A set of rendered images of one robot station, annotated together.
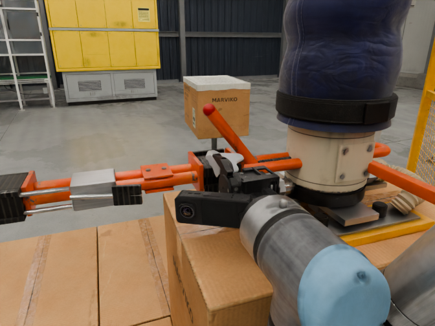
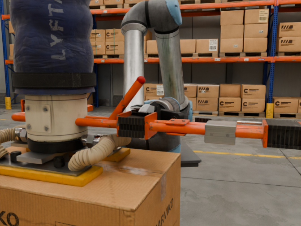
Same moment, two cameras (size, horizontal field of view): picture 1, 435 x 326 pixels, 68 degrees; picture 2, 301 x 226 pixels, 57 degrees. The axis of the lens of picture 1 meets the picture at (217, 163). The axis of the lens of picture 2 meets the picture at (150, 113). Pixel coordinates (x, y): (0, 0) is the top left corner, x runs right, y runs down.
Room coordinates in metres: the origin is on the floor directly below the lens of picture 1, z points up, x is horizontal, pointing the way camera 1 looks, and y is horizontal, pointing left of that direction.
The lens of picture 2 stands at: (1.12, 0.47, 1.21)
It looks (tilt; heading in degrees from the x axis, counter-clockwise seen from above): 8 degrees down; 217
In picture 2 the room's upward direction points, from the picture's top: straight up
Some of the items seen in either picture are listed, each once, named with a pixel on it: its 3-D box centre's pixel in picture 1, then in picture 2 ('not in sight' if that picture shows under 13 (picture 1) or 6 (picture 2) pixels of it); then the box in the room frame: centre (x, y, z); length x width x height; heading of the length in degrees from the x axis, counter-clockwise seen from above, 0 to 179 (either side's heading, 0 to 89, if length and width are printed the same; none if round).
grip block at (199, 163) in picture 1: (215, 169); (137, 123); (0.57, 0.00, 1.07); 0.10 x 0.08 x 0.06; 19
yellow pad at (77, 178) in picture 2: not in sight; (37, 163); (0.74, -0.20, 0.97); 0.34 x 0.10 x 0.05; 109
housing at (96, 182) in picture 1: (94, 188); (220, 132); (0.50, 0.21, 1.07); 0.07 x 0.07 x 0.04; 19
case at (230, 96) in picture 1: (213, 104); not in sight; (2.66, 0.03, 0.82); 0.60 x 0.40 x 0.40; 15
